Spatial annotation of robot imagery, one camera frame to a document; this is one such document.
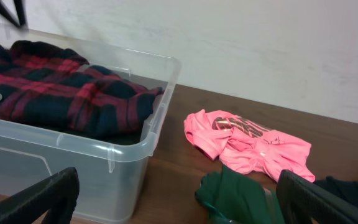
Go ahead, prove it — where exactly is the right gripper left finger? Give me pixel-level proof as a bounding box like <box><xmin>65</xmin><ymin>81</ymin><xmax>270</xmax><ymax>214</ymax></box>
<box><xmin>0</xmin><ymin>167</ymin><xmax>80</xmax><ymax>224</ymax></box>

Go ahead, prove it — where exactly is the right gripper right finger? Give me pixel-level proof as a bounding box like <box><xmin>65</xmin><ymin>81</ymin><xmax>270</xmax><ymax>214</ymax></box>
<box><xmin>276</xmin><ymin>170</ymin><xmax>358</xmax><ymax>224</ymax></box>

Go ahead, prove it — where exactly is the dark green garment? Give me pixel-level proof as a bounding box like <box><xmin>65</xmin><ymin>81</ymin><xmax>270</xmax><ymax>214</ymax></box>
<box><xmin>195</xmin><ymin>166</ymin><xmax>285</xmax><ymax>224</ymax></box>

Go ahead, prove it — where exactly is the pink printed t-shirt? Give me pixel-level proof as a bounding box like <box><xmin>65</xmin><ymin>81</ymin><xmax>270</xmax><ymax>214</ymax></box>
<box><xmin>184</xmin><ymin>110</ymin><xmax>316</xmax><ymax>182</ymax></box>

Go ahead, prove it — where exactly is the black garment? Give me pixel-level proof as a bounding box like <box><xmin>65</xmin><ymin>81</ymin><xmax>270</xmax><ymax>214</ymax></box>
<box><xmin>39</xmin><ymin>124</ymin><xmax>142</xmax><ymax>146</ymax></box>

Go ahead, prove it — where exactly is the red navy plaid shirt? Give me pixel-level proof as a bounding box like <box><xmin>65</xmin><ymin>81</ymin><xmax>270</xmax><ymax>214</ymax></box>
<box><xmin>0</xmin><ymin>40</ymin><xmax>163</xmax><ymax>139</ymax></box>

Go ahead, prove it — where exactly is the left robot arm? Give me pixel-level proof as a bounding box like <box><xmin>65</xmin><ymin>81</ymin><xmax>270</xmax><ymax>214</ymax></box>
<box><xmin>0</xmin><ymin>0</ymin><xmax>27</xmax><ymax>29</ymax></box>

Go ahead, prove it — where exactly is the dark navy garment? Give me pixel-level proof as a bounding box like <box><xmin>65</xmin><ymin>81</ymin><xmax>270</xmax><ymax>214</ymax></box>
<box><xmin>314</xmin><ymin>176</ymin><xmax>358</xmax><ymax>208</ymax></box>

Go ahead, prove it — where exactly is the clear plastic storage bin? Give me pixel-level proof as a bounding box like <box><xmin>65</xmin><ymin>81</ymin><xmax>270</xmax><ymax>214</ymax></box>
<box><xmin>0</xmin><ymin>24</ymin><xmax>181</xmax><ymax>223</ymax></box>

